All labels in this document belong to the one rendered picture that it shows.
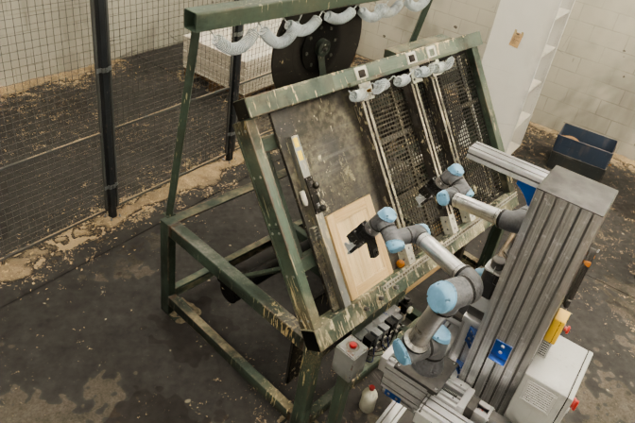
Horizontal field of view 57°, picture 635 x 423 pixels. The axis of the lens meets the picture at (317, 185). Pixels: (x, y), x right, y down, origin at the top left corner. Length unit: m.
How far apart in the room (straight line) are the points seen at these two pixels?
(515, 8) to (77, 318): 4.94
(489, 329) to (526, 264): 0.38
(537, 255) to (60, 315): 3.13
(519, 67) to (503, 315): 4.29
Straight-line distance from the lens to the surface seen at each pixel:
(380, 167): 3.37
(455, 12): 8.30
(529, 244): 2.43
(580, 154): 7.09
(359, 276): 3.27
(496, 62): 6.68
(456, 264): 2.44
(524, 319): 2.63
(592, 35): 7.81
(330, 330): 3.09
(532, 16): 6.48
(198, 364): 4.00
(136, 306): 4.37
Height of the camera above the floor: 3.10
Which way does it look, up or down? 33 degrees down
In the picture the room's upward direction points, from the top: 10 degrees clockwise
